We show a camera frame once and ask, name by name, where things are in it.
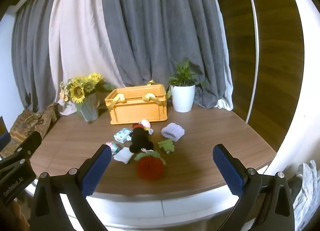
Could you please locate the white curved pole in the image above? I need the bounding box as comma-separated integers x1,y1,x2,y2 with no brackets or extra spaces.
241,0,259,124

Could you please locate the orange plastic basket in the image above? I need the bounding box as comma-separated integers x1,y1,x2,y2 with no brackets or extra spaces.
104,80,167,125

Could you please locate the white sheer curtain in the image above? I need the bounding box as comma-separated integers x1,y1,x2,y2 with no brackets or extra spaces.
212,0,234,111

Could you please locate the green plant in white pot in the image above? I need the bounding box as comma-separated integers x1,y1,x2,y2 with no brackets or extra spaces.
166,60,205,113

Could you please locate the white crumpled cloth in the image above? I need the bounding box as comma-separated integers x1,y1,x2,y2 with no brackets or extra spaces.
292,160,320,227

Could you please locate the pale pink curtain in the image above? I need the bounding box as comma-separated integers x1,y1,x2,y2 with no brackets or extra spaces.
49,0,126,116

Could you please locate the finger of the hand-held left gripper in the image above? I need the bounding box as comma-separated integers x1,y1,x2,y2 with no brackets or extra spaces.
0,115,11,150
0,130,42,174

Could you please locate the red crochet strawberry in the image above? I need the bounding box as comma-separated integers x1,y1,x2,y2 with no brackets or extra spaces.
134,151,167,179

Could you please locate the green frog toy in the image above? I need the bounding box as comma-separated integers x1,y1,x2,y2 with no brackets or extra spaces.
157,139,176,154

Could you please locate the grey ribbed vase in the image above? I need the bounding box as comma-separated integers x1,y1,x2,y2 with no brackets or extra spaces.
76,93,100,122

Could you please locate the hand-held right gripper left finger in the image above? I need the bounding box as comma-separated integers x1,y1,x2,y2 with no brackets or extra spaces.
30,143,113,231

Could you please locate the black mouse plush toy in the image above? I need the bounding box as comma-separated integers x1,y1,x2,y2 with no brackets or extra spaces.
126,119,154,153

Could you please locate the lavender fluffy towel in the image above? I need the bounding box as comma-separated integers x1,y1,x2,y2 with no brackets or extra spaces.
161,123,186,142

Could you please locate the sunflower bouquet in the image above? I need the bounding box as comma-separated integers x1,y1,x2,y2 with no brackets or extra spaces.
59,73,115,104

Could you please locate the narrow grey curtain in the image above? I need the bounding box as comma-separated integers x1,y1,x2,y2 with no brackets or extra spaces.
11,0,66,112

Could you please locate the white folded cloth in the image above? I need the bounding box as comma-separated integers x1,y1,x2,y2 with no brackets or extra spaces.
113,147,134,164

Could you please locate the small pink teal toy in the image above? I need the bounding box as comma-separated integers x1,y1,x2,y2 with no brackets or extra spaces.
105,141,121,155

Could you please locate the brown patterned cushion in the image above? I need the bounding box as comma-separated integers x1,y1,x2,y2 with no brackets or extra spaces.
9,103,60,152

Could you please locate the wide grey curtain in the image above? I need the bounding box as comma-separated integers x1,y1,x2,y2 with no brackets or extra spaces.
100,0,234,109

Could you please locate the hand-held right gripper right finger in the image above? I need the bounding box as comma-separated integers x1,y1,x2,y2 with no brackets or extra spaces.
212,143,295,231

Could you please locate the blue white tissue packet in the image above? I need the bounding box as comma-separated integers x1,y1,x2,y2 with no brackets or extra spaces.
114,128,133,143

